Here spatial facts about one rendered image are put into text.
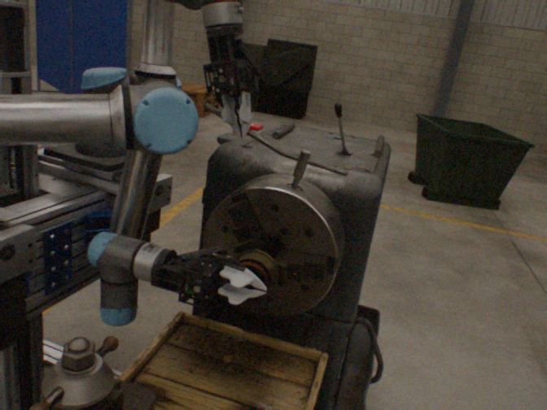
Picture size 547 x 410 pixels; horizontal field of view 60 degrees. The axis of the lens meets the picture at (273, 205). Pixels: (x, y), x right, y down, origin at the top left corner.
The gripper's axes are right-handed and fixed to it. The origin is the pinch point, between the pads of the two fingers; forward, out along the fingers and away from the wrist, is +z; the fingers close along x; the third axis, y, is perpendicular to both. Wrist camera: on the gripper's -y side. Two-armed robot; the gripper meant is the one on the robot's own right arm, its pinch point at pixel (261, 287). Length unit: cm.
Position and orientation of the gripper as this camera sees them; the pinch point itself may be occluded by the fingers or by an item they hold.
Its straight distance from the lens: 92.3
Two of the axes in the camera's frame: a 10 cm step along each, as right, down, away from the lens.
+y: -2.9, 2.9, -9.1
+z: 9.5, 2.2, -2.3
